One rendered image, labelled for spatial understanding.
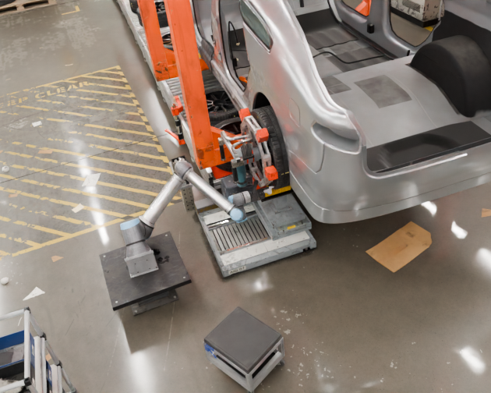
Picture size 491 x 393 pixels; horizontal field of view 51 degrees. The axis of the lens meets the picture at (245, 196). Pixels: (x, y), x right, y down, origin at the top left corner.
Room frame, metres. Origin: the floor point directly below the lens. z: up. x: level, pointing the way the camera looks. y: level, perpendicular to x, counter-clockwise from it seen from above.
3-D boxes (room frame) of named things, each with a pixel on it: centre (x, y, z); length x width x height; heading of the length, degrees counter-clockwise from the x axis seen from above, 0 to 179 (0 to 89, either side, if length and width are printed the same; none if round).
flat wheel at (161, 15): (8.34, 1.00, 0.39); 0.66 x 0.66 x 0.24
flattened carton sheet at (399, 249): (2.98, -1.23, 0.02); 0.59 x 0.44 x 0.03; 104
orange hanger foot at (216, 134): (3.91, -0.02, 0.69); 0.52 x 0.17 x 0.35; 104
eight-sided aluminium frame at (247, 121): (3.41, -0.13, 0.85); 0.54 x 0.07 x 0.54; 14
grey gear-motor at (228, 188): (3.70, -0.01, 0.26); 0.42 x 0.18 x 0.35; 104
